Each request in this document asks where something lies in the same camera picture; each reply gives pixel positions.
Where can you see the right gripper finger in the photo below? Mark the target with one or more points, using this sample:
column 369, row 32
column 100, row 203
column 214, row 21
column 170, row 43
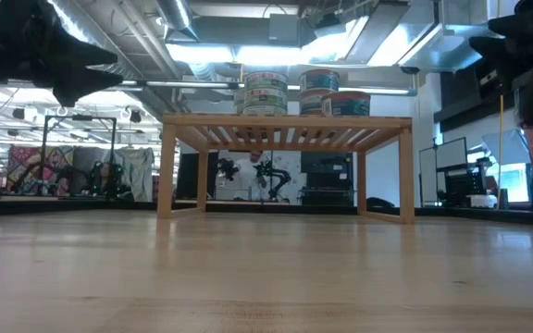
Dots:
column 495, row 53
column 509, row 27

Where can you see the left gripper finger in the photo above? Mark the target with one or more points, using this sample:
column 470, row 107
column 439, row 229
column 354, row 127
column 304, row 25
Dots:
column 86, row 83
column 77, row 48

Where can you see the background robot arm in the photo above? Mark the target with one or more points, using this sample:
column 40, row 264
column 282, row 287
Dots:
column 227, row 168
column 104, row 180
column 278, row 178

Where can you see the wooden slatted shelf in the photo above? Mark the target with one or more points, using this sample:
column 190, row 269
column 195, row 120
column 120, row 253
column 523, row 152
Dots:
column 289, row 121

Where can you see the ceiling strip light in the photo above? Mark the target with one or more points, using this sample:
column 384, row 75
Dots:
column 188, row 84
column 293, row 87
column 132, row 83
column 377, row 91

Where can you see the colourful cloth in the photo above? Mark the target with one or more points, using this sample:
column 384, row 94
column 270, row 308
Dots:
column 30, row 159

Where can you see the white shade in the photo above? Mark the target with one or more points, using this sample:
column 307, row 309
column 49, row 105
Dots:
column 509, row 148

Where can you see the grey cloth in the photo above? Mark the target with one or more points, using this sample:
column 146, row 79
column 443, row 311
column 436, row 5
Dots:
column 137, row 168

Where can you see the window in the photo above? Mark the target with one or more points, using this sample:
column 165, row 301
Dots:
column 511, row 180

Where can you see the black crate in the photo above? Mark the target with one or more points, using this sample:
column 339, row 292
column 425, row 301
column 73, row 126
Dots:
column 465, row 185

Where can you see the white board panel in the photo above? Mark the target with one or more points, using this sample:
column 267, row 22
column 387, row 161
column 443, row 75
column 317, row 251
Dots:
column 427, row 176

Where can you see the black rounded background object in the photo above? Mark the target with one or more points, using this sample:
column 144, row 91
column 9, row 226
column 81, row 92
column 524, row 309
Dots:
column 380, row 202

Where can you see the black cabinet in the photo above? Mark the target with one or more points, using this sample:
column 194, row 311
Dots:
column 326, row 173

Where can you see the patterned white panel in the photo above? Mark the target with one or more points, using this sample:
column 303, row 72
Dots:
column 289, row 159

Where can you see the black frame stand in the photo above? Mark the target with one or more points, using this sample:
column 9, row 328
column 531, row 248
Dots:
column 81, row 117

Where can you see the large spiral ventilation duct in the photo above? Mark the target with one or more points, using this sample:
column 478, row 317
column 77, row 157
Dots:
column 132, row 51

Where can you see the white ceiling duct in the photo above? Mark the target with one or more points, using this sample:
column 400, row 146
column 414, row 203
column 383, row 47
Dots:
column 433, row 46

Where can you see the ceiling security camera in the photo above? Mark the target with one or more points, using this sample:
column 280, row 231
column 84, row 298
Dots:
column 410, row 70

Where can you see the narrow spiral ventilation duct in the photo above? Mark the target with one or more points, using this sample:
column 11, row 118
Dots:
column 178, row 16

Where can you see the grey rectangular duct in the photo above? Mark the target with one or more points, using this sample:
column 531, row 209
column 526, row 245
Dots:
column 248, row 30

